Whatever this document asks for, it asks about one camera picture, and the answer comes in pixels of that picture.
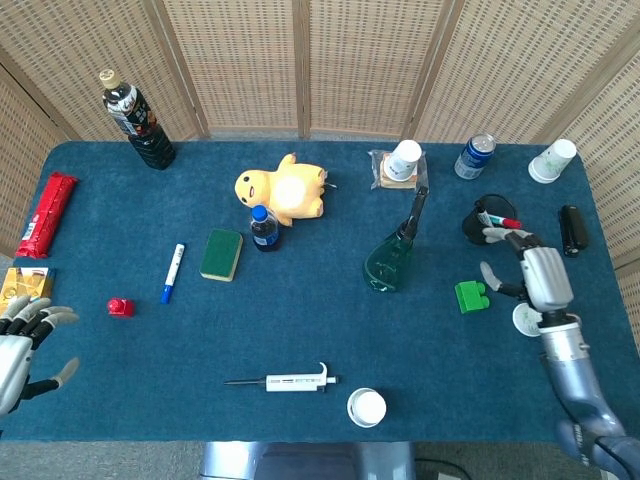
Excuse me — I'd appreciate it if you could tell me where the red capped marker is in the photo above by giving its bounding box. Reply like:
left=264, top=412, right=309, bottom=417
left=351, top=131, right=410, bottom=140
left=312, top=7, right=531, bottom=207
left=487, top=213, right=523, bottom=231

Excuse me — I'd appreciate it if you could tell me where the plastic wrapped bread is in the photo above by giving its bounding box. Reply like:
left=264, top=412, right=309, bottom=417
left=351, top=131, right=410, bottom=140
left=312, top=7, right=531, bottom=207
left=368, top=148, right=430, bottom=194

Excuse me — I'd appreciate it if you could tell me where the large dark tea bottle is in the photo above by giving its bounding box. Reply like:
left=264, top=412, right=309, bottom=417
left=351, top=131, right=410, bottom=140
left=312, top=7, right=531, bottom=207
left=98, top=68, right=177, bottom=171

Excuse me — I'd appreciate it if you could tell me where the blue carpet table cover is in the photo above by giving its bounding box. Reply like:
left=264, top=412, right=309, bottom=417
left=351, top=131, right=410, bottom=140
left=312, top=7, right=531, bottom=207
left=0, top=140, right=619, bottom=444

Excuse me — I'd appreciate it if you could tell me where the red snack package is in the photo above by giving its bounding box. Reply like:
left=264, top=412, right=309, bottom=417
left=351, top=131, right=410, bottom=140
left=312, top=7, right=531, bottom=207
left=14, top=171, right=80, bottom=260

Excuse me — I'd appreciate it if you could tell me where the white pipette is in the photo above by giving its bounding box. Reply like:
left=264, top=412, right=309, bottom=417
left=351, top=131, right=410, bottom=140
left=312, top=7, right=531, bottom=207
left=223, top=361, right=340, bottom=394

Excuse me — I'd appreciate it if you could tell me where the yellow plush toy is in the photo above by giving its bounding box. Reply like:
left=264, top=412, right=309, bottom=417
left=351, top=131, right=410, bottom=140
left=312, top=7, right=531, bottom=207
left=234, top=153, right=337, bottom=227

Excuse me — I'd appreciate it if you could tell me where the green yellow sponge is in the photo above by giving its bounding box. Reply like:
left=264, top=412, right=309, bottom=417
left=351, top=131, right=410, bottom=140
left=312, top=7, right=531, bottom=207
left=199, top=228, right=244, bottom=283

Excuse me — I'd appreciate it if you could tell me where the small blue-capped cola bottle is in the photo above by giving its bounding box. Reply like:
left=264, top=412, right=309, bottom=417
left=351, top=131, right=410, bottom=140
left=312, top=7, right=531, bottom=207
left=250, top=204, right=281, bottom=253

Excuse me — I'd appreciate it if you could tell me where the yellow gold carton box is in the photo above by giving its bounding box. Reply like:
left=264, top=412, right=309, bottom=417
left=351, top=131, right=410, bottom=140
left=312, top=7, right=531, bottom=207
left=0, top=266, right=56, bottom=309

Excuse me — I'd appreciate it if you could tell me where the black mesh pen holder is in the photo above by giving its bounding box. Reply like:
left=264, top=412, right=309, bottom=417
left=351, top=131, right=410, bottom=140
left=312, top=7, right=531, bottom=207
left=461, top=193, right=518, bottom=246

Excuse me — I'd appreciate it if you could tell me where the wicker folding screen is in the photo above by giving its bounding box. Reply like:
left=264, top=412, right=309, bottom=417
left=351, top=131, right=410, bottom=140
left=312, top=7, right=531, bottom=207
left=0, top=0, right=640, bottom=271

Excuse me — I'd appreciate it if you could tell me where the blue soda can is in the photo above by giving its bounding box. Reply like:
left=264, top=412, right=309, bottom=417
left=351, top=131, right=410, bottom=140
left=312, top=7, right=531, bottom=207
left=453, top=133, right=497, bottom=180

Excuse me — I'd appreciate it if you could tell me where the green toy block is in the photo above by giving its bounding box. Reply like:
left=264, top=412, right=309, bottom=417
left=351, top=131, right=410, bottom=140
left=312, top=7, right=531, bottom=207
left=454, top=280, right=492, bottom=315

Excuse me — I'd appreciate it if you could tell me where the blue whiteboard marker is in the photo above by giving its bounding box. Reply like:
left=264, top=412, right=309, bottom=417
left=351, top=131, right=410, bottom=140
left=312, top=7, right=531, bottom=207
left=159, top=243, right=187, bottom=305

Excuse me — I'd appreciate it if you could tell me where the paper cup with blue label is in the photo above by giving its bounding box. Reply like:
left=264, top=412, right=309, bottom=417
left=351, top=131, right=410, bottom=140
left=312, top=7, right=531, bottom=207
left=387, top=139, right=423, bottom=182

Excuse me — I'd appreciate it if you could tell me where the black capped marker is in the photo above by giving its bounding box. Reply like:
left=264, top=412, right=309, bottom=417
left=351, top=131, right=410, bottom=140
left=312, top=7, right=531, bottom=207
left=474, top=199, right=499, bottom=230

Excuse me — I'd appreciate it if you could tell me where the black stapler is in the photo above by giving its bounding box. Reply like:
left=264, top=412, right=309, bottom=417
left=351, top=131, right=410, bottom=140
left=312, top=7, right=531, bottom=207
left=558, top=204, right=590, bottom=258

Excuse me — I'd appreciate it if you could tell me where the red toy block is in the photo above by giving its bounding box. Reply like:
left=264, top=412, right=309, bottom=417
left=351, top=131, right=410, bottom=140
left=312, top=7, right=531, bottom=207
left=107, top=297, right=136, bottom=319

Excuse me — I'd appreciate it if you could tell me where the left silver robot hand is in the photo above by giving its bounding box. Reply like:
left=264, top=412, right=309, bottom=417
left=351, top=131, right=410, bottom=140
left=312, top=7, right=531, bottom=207
left=0, top=294, right=81, bottom=416

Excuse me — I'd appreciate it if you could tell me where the green spray bottle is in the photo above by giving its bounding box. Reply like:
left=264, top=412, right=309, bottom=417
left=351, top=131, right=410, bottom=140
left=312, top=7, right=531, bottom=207
left=363, top=186, right=430, bottom=294

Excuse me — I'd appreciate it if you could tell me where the paper cup blue flower print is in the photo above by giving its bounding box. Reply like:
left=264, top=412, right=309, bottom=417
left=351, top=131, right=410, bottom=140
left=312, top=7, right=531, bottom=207
left=346, top=387, right=388, bottom=429

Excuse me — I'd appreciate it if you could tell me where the paper cup green print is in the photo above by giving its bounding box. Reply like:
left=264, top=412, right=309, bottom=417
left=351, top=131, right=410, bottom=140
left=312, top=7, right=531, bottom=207
left=527, top=138, right=578, bottom=185
left=512, top=301, right=544, bottom=338

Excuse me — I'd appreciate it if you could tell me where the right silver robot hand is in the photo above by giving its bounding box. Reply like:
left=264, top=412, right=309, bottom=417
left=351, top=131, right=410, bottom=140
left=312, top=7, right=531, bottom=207
left=479, top=224, right=575, bottom=314

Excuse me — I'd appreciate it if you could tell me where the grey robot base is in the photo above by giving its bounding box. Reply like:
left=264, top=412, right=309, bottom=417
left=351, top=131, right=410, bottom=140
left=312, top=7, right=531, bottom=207
left=199, top=441, right=417, bottom=480

